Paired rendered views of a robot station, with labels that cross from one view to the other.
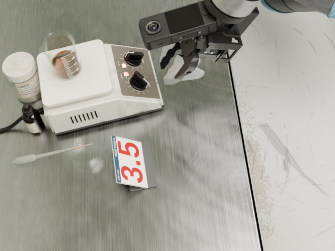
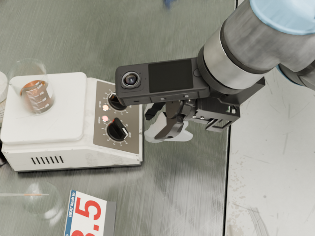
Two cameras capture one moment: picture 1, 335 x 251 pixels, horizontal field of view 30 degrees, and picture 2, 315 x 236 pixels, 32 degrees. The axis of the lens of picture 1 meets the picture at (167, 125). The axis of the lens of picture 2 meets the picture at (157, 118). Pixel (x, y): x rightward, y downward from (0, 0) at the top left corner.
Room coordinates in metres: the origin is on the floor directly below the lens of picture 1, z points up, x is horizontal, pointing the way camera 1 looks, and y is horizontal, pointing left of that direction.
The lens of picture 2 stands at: (0.23, -0.10, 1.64)
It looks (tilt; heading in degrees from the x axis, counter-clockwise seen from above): 56 degrees down; 9
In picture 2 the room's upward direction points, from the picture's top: 9 degrees counter-clockwise
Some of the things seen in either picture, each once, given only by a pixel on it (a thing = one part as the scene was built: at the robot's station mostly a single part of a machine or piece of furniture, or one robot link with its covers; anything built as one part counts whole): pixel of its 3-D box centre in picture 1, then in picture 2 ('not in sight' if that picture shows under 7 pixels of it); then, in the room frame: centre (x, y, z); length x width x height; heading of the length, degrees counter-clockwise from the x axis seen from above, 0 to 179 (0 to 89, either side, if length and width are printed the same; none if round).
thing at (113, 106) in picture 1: (93, 84); (68, 122); (0.70, 0.11, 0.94); 0.22 x 0.13 x 0.08; 93
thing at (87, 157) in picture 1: (85, 152); (41, 200); (0.58, 0.14, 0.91); 0.06 x 0.06 x 0.02
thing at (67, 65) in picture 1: (61, 57); (31, 88); (0.70, 0.15, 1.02); 0.06 x 0.05 x 0.08; 113
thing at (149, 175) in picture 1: (133, 161); (90, 224); (0.54, 0.07, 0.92); 0.09 x 0.06 x 0.04; 179
